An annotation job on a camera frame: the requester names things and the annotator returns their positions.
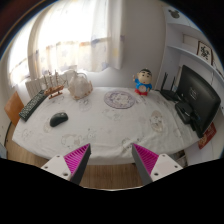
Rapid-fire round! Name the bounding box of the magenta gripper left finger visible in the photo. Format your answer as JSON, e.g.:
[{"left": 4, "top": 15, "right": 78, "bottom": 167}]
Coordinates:
[{"left": 42, "top": 144, "right": 91, "bottom": 185}]

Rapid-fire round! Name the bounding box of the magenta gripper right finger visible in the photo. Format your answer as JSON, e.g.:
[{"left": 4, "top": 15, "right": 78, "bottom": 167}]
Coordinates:
[{"left": 132, "top": 144, "right": 182, "bottom": 185}]

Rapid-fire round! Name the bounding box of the black computer mouse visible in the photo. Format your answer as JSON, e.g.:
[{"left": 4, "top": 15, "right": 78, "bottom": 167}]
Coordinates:
[{"left": 50, "top": 112, "right": 68, "bottom": 127}]

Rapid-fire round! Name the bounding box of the white patterned tablecloth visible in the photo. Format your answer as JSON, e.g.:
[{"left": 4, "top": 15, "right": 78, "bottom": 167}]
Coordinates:
[{"left": 13, "top": 87, "right": 198, "bottom": 165}]

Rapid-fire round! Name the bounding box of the red paper card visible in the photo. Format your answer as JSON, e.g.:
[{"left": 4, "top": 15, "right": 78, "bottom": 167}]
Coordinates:
[{"left": 198, "top": 123, "right": 216, "bottom": 149}]

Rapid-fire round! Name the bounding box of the black wifi router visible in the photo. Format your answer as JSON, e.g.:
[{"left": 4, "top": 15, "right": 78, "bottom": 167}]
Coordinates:
[{"left": 160, "top": 74, "right": 179, "bottom": 101}]

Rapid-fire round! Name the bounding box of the black keyboard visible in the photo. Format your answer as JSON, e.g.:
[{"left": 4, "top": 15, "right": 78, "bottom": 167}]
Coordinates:
[{"left": 19, "top": 90, "right": 47, "bottom": 121}]

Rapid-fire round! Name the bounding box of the wooden model ship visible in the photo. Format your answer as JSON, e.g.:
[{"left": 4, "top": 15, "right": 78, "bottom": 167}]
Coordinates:
[{"left": 44, "top": 72, "right": 64, "bottom": 99}]

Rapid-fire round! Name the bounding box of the cartoon boy figurine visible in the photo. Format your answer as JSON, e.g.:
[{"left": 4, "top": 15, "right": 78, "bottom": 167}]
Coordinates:
[{"left": 133, "top": 68, "right": 152, "bottom": 96}]

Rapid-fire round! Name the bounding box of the orange wooden chair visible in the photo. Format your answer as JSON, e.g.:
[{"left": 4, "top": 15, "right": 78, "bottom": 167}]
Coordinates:
[{"left": 4, "top": 92, "right": 24, "bottom": 126}]

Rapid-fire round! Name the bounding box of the black computer monitor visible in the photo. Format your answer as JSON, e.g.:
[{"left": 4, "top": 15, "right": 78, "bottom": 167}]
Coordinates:
[{"left": 175, "top": 65, "right": 221, "bottom": 138}]

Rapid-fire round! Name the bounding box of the white radiator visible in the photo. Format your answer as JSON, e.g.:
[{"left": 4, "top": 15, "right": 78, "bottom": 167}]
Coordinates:
[{"left": 25, "top": 79, "right": 42, "bottom": 98}]

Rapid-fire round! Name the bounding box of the framed calligraphy picture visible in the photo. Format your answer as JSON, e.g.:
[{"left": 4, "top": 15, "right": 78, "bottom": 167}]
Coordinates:
[{"left": 197, "top": 41, "right": 213, "bottom": 65}]

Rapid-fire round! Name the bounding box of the white sheer curtain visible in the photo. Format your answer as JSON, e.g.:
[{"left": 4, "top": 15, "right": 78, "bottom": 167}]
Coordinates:
[{"left": 7, "top": 0, "right": 125, "bottom": 86}]

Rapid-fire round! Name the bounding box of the white wall shelf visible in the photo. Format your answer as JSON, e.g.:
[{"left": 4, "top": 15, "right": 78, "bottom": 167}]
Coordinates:
[{"left": 163, "top": 6, "right": 224, "bottom": 87}]

